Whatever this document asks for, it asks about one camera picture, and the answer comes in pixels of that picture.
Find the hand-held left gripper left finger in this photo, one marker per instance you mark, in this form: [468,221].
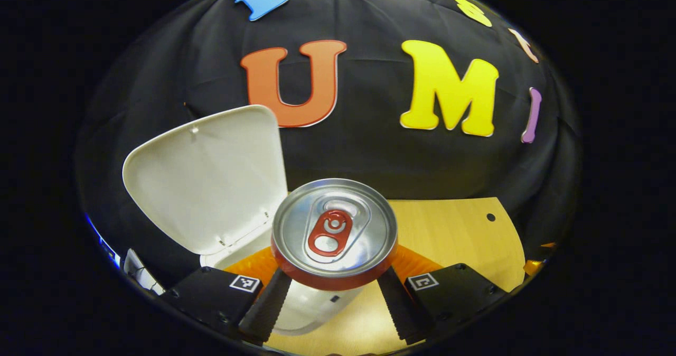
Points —
[269,308]

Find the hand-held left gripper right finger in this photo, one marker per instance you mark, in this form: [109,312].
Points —
[398,308]

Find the red pop can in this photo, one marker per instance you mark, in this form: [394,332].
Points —
[332,229]

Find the white desktop garbage bin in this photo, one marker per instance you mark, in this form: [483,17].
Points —
[211,176]

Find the wooden desktop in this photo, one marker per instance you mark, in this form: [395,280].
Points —
[449,234]

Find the white side table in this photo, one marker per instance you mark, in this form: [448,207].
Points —
[138,271]

